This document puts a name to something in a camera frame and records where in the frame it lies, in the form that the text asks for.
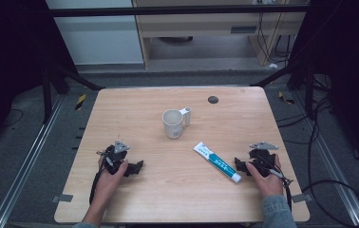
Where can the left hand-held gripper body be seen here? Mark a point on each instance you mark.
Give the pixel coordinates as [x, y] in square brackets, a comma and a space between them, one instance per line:
[115, 160]

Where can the person's right hand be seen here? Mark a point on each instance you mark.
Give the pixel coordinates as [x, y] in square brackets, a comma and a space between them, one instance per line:
[268, 185]

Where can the light wooden desk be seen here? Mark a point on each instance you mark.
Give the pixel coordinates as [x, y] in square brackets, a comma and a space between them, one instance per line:
[199, 27]

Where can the black curtain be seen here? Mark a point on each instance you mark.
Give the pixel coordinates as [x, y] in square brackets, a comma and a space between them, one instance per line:
[351, 63]
[9, 57]

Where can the small white floor object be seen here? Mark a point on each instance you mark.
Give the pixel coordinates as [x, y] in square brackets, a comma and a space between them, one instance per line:
[273, 66]

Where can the grey table bracket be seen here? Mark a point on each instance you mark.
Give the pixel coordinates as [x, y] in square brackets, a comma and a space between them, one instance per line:
[302, 198]
[62, 198]

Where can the black metal stand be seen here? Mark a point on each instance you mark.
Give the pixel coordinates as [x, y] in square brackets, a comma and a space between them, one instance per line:
[309, 91]
[47, 95]

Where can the dark round table grommet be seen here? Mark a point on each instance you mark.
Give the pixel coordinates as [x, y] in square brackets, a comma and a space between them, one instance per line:
[213, 99]

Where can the metal floor rail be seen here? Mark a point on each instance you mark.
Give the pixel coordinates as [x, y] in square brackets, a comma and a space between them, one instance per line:
[332, 164]
[25, 164]

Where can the white and teal toothpaste tube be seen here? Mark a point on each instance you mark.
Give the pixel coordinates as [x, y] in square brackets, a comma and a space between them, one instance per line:
[217, 161]

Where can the person's left hand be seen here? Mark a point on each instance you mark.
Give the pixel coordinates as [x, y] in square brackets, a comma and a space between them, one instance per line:
[107, 183]

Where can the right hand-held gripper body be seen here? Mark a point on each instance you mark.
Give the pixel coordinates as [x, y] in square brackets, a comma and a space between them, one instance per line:
[262, 160]

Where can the black horizontal frame bar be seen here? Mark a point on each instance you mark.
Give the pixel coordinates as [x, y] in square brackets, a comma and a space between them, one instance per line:
[168, 11]

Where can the white cabinet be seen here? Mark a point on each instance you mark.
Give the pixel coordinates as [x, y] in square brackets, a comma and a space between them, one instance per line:
[98, 38]

